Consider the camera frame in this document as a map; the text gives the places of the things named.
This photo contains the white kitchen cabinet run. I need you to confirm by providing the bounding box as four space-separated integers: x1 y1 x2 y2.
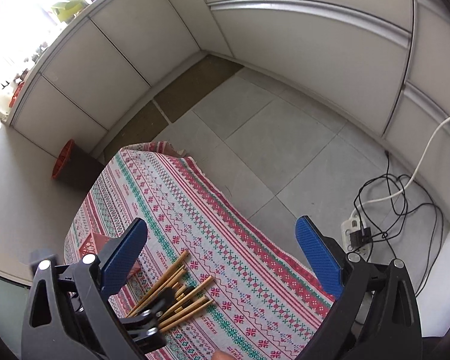
10 0 450 211

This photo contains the person's fingertip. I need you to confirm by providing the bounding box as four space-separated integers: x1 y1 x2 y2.
211 350 236 360

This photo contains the wooden chopstick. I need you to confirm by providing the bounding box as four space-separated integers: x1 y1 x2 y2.
127 250 189 317
161 276 215 320
127 265 187 317
159 300 214 333
158 297 209 329

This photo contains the pink perforated plastic basket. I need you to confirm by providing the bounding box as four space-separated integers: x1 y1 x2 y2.
78 231 142 278

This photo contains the black power adapter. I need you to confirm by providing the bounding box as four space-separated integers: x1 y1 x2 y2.
349 227 372 250

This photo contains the white power strip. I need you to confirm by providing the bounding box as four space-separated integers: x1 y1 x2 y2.
340 210 372 261

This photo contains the patterned red green tablecloth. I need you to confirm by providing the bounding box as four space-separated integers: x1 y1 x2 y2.
64 142 332 359

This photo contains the black gold-banded chopstick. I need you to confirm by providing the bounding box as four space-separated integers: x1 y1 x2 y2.
176 286 195 302

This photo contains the red rimmed dark trash bin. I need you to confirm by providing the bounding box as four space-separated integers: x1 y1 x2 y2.
52 139 105 192

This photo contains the red item on counter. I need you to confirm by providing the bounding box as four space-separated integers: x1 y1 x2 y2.
9 81 25 108

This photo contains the green plastic watering jug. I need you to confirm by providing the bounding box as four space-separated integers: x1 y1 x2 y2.
52 0 88 24

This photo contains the black cable tangle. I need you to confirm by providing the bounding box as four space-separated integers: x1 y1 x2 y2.
352 149 445 296

